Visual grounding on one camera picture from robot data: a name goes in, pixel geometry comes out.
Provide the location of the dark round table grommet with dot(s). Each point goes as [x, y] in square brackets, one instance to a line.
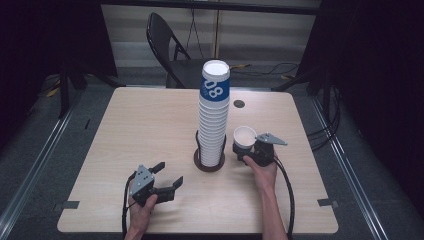
[239, 103]

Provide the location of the grey tape strip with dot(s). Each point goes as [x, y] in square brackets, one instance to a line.
[326, 202]
[68, 204]

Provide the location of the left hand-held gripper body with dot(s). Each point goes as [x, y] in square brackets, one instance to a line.
[143, 186]

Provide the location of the person's left hand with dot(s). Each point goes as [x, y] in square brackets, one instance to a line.
[141, 213]

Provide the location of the person's right hand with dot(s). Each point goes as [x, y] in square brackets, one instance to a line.
[265, 175]

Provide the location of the black stand legs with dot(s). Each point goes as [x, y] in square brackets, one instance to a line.
[65, 93]
[310, 80]

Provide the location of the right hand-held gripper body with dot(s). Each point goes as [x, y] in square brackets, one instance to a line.
[265, 153]

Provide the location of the yellow floor tape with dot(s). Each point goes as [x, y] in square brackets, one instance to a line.
[52, 92]

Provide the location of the stack of white paper cups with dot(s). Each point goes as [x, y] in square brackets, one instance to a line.
[214, 116]

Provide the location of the single white paper cup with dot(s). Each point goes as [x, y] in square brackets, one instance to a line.
[244, 136]

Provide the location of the metal floor rail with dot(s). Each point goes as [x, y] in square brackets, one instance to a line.
[346, 166]
[36, 170]

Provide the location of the black folding chair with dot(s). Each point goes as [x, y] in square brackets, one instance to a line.
[166, 46]

